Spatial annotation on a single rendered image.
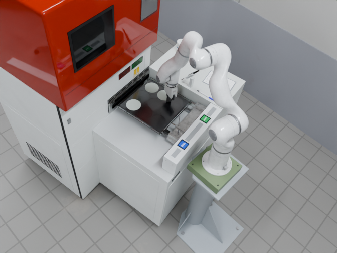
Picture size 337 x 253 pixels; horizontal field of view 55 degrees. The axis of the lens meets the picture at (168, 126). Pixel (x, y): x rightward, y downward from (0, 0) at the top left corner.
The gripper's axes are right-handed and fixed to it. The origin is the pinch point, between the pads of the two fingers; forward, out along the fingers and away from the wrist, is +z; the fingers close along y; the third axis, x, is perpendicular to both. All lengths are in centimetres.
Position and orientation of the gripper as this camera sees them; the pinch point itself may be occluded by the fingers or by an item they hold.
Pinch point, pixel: (169, 99)
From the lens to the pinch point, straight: 226.2
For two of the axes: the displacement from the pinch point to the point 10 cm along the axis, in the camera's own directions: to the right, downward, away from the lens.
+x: -8.7, 3.3, -3.6
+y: -4.8, -7.2, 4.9
